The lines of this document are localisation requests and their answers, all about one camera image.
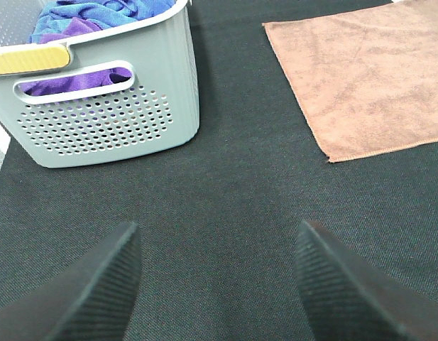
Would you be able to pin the black table mat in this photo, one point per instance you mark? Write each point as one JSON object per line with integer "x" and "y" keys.
{"x": 219, "y": 215}

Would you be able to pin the purple towel in basket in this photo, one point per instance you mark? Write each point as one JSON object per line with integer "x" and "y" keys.
{"x": 76, "y": 76}

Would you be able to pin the grey perforated laundry basket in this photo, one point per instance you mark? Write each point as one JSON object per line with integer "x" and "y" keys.
{"x": 155, "y": 109}

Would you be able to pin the blue towel in basket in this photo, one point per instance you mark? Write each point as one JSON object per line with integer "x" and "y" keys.
{"x": 63, "y": 19}

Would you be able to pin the brown microfibre towel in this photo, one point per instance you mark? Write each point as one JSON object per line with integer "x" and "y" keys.
{"x": 366, "y": 80}

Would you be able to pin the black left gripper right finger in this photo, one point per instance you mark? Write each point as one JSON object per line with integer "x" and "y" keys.
{"x": 345, "y": 298}

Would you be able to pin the yellow basket handle grip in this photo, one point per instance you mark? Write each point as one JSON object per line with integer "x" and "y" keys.
{"x": 16, "y": 59}

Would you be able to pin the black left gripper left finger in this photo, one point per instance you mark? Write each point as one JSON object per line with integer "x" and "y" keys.
{"x": 93, "y": 299}

